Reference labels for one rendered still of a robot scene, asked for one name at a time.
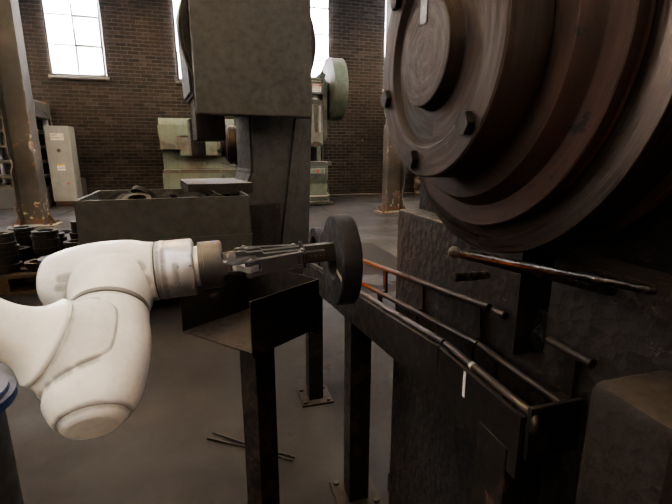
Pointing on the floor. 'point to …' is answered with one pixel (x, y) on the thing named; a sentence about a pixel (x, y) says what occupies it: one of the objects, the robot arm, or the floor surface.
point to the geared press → (334, 95)
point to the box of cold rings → (164, 216)
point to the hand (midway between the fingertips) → (323, 251)
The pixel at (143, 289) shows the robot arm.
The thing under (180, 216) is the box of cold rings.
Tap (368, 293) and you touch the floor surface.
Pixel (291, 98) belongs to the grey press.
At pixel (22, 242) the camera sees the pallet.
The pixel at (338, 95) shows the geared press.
